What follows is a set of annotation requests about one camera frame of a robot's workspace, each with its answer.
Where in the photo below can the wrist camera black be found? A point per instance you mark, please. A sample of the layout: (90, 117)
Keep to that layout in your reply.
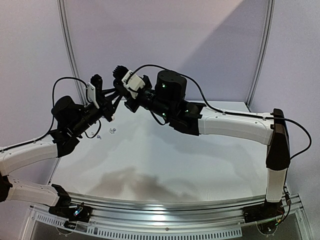
(97, 82)
(119, 72)

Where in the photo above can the right aluminium frame post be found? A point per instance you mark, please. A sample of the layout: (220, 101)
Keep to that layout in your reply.
(262, 51)

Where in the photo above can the white earbud right pair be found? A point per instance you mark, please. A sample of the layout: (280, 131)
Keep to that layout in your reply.
(112, 130)

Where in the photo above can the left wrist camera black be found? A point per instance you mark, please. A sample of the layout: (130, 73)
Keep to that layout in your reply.
(97, 82)

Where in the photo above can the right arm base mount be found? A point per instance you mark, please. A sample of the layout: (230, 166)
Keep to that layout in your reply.
(262, 211)

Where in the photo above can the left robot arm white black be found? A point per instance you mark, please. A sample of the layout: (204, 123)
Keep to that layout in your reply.
(72, 121)

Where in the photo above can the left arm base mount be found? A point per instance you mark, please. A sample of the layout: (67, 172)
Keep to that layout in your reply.
(72, 212)

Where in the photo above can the aluminium front rail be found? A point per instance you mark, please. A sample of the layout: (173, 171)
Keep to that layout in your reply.
(132, 220)

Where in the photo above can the left aluminium frame post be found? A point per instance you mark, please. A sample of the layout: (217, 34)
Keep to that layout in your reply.
(66, 34)

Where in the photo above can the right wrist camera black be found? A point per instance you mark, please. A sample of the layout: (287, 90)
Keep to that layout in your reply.
(119, 72)

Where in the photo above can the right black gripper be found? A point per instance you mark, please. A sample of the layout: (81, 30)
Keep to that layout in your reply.
(127, 93)

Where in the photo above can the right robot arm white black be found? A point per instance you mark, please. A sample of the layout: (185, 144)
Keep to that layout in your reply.
(167, 100)

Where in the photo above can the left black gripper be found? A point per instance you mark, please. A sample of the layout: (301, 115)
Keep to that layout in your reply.
(105, 103)

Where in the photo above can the aluminium frame post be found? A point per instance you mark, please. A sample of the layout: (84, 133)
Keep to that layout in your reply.
(262, 51)
(66, 34)

